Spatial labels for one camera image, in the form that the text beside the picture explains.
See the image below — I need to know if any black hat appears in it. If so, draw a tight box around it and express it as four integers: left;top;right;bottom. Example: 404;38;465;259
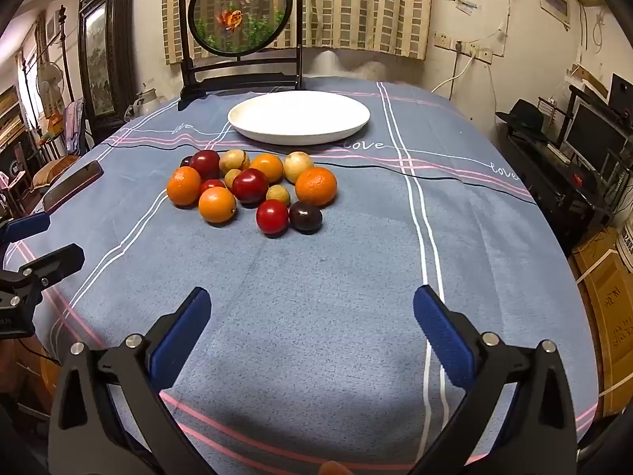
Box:
496;99;550;142

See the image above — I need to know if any spotted yellow fruit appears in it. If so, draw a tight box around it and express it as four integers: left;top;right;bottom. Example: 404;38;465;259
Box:
218;149;251;175

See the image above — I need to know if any computer monitor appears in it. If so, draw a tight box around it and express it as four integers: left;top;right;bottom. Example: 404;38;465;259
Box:
564;101;629;174

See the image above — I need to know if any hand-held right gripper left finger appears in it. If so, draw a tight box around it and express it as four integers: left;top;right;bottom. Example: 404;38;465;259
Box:
48;286;213;475

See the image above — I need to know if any black desk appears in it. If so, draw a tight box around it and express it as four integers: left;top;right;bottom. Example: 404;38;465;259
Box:
496;123;633;258

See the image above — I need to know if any wooden shelf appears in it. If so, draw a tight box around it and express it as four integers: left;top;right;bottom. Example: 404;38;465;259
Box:
0;84;30;159

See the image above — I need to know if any pink cloth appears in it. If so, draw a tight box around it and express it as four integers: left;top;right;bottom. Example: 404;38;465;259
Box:
63;99;90;156

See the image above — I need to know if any black smartphone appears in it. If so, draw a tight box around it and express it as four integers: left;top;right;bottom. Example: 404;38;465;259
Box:
43;161;104;213

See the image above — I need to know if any beige checked curtain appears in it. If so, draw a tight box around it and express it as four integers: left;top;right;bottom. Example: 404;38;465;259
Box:
162;0;436;66

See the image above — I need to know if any bright red cherry tomato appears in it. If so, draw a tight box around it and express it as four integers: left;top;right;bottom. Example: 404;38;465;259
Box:
256;199;290;236

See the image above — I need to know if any black speaker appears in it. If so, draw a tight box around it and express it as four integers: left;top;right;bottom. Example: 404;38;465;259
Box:
608;73;633;120

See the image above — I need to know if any pale yellow round fruit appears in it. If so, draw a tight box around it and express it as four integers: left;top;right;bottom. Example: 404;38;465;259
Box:
283;151;315;184

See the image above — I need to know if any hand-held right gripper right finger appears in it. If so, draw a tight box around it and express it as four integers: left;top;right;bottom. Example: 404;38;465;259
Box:
409;284;580;475

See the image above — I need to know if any dark wooden pole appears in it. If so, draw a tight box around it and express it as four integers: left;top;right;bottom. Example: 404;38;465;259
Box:
57;5;75;102

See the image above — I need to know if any white plate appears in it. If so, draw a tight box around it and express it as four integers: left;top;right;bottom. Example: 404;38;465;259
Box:
227;91;371;146

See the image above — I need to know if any white electric fan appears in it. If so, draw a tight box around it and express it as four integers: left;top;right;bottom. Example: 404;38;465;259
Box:
37;62;65;120

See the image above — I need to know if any smooth orange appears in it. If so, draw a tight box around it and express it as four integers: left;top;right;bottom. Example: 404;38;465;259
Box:
198;186;237;224
248;153;285;184

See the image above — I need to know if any cardboard box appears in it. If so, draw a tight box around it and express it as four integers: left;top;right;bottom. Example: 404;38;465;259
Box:
569;228;633;414

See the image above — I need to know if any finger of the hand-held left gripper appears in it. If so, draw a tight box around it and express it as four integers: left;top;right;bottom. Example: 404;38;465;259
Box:
0;243;86;308
0;212;52;247

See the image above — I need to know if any orange chair cushion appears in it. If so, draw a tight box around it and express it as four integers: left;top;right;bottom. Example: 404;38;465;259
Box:
30;154;80;186

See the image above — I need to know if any blue plaid tablecloth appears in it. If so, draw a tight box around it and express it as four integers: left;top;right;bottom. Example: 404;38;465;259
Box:
2;76;601;475

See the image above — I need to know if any white cable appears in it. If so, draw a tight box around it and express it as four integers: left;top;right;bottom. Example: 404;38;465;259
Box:
429;54;476;94

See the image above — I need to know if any dark wooden framed panel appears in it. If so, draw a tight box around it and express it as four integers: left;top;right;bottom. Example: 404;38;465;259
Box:
78;0;136;132

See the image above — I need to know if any round fish screen black stand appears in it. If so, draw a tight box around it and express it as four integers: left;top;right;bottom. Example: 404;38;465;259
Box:
177;0;305;112

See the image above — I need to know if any large mandarin orange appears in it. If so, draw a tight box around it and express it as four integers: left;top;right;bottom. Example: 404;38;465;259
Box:
295;167;338;207

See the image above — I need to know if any dark purple plum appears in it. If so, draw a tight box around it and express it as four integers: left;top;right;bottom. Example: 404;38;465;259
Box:
289;201;323;233

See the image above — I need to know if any white kettle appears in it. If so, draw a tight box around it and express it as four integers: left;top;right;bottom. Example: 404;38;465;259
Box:
131;88;164;117

